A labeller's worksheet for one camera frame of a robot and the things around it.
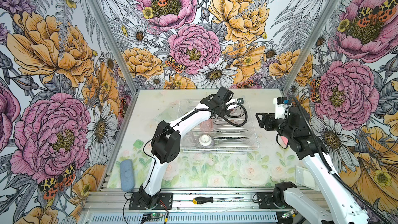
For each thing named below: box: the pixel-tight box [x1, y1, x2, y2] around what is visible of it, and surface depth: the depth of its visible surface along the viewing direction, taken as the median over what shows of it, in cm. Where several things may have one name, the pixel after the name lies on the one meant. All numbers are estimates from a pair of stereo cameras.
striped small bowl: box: [196, 134, 215, 149], surface depth 89 cm
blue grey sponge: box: [120, 159, 136, 192], surface depth 81 cm
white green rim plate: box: [213, 128, 249, 133], surface depth 96 cm
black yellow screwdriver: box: [192, 196, 245, 204], surface depth 75 cm
